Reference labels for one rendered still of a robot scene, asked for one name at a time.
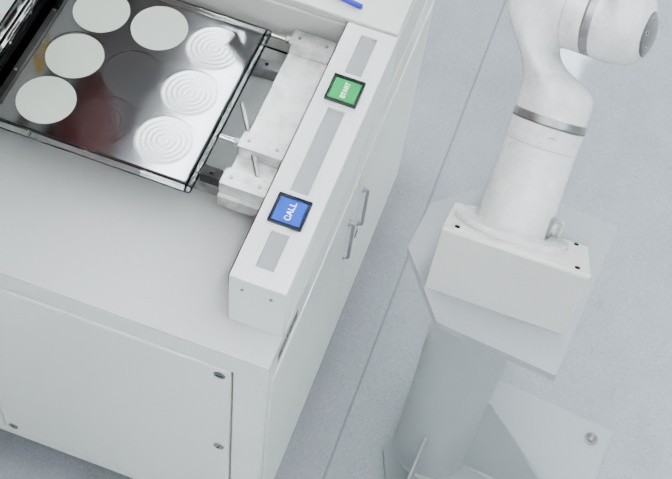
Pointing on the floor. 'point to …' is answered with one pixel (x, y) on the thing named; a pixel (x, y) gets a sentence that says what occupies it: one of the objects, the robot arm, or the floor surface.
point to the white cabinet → (195, 464)
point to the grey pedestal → (580, 227)
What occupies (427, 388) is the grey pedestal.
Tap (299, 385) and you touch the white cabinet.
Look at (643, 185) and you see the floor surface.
